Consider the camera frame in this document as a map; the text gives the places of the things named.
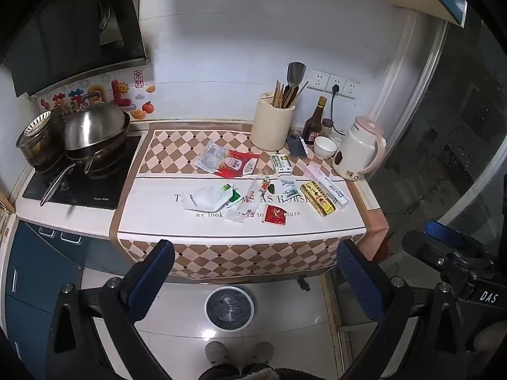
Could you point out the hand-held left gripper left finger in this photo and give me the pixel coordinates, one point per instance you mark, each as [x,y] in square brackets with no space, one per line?
[152,281]

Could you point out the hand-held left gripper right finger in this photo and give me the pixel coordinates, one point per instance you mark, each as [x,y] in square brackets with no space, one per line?
[358,281]

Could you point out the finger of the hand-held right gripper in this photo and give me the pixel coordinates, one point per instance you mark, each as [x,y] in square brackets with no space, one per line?
[441,231]
[426,251]

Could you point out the white round waste bin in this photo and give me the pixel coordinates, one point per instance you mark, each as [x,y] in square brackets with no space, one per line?
[229,308]

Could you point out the yellow red carton box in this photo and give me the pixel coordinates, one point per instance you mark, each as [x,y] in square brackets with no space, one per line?
[317,198]

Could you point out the long clear printed wrapper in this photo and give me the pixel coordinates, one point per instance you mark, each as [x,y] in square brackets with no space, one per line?
[257,194]

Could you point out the person's right hand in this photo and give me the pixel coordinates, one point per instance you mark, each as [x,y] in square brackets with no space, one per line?
[491,336]

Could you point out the checkered printed tablecloth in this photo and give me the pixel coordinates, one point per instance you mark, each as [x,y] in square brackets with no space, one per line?
[166,221]

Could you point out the glass sliding door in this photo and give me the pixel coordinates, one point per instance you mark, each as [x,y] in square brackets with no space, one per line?
[455,146]

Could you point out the person's left grey slipper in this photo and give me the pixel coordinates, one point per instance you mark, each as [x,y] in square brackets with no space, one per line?
[217,353]

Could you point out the person's grey slipper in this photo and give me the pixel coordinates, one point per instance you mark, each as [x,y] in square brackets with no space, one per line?
[217,353]
[260,351]

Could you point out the white tissue packet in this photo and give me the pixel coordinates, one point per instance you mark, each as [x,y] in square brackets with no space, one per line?
[206,200]

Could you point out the long white pink box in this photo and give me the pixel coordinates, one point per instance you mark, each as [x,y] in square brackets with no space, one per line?
[328,185]

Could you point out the black induction cooktop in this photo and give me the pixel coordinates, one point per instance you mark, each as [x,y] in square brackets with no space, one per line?
[99,194]

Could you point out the small red sachet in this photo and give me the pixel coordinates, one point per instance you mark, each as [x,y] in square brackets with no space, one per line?
[276,214]

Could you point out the crumpled clear plastic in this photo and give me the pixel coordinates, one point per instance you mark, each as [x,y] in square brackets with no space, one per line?
[237,216]

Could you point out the white teal tube wrapper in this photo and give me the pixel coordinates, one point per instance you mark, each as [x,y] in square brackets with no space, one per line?
[291,190]

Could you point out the person's left leg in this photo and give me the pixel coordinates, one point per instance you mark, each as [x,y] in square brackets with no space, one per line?
[220,373]

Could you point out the green white packet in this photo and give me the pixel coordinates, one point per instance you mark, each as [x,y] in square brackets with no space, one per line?
[234,197]

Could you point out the blue kitchen cabinet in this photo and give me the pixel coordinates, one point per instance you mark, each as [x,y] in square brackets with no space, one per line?
[35,269]

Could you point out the white pink electric kettle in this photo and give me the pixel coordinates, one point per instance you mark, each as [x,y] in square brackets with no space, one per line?
[356,150]

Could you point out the person's right grey slipper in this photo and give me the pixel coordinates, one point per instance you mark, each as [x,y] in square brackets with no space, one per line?
[260,351]

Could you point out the white ceramic bowl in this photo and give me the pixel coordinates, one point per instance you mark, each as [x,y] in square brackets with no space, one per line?
[325,147]

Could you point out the clear plastic bag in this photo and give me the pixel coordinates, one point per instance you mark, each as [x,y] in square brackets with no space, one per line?
[212,156]

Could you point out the green white small box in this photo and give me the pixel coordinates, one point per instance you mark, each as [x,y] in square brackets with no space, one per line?
[280,163]

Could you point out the red snack packet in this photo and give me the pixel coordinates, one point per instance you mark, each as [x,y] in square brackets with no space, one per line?
[237,165]

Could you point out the black phone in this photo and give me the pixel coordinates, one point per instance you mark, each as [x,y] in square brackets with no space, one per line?
[297,146]

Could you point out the small brown-lidded jar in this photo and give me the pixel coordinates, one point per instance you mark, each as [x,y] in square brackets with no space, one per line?
[327,127]

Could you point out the dark sauce bottle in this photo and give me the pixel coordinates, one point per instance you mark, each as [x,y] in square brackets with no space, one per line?
[313,124]

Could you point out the steel dome lid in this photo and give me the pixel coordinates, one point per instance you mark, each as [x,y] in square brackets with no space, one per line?
[95,124]

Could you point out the steel cooking pot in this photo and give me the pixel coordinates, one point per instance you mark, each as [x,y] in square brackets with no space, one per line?
[43,150]

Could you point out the cream utensil holder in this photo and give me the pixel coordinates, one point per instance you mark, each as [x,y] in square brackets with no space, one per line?
[271,126]

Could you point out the striped ceramic bowl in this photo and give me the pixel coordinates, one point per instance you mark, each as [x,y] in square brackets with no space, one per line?
[35,124]

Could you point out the bundle of wooden chopsticks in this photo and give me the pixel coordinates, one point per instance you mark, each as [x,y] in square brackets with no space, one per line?
[282,95]

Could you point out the steel spatula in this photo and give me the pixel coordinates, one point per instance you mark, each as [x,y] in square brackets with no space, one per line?
[297,73]

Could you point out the black range hood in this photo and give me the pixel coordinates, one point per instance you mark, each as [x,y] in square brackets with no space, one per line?
[59,27]

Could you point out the white wall socket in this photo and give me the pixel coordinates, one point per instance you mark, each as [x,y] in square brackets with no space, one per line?
[341,83]
[351,89]
[318,80]

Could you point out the colourful wall stickers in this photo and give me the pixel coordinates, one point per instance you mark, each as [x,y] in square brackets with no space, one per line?
[119,89]

